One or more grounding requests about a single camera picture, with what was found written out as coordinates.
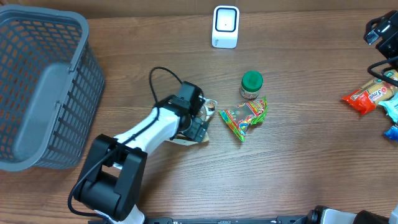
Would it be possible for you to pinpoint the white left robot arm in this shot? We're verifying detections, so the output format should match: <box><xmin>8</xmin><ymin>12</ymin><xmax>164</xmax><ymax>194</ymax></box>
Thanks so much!
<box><xmin>67</xmin><ymin>82</ymin><xmax>208</xmax><ymax>223</ymax></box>

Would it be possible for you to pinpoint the orange pasta packet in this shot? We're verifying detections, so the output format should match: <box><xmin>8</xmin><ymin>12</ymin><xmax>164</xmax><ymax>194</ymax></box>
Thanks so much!
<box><xmin>342</xmin><ymin>78</ymin><xmax>397</xmax><ymax>115</ymax></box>

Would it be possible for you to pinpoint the white brown cookie bag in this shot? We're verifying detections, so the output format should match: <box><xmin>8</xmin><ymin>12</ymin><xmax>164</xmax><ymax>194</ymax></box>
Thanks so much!
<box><xmin>168</xmin><ymin>96</ymin><xmax>218</xmax><ymax>146</ymax></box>

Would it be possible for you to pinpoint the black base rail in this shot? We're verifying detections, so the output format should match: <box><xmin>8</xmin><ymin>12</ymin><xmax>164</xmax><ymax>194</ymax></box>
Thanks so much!
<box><xmin>143</xmin><ymin>215</ymin><xmax>307</xmax><ymax>224</ymax></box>

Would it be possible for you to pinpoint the green candy bag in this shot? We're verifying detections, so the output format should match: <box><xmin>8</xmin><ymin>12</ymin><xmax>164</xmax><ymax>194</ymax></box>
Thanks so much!
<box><xmin>219</xmin><ymin>96</ymin><xmax>267</xmax><ymax>142</ymax></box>

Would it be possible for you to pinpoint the grey plastic basket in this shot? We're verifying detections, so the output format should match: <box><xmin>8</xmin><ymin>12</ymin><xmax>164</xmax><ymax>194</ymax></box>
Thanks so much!
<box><xmin>1</xmin><ymin>4</ymin><xmax>105</xmax><ymax>172</ymax></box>

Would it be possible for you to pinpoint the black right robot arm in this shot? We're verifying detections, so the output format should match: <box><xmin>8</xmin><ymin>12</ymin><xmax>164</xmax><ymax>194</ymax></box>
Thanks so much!
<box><xmin>294</xmin><ymin>10</ymin><xmax>397</xmax><ymax>224</ymax></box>

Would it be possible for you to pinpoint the white barcode scanner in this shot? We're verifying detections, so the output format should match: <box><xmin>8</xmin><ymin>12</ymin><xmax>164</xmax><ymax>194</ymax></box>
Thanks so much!
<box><xmin>211</xmin><ymin>6</ymin><xmax>240</xmax><ymax>49</ymax></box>

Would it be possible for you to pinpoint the teal wipes packet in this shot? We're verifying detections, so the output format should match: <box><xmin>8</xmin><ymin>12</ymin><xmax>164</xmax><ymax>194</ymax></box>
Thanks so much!
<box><xmin>378</xmin><ymin>94</ymin><xmax>398</xmax><ymax>123</ymax></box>

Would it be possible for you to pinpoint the blue packet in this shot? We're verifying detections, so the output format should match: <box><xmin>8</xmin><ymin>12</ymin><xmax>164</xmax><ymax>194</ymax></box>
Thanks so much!
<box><xmin>384</xmin><ymin>124</ymin><xmax>398</xmax><ymax>141</ymax></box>

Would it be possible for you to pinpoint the green capped bottle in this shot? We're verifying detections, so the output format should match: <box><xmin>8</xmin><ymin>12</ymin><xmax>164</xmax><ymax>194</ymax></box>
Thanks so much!
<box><xmin>239</xmin><ymin>71</ymin><xmax>264</xmax><ymax>100</ymax></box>

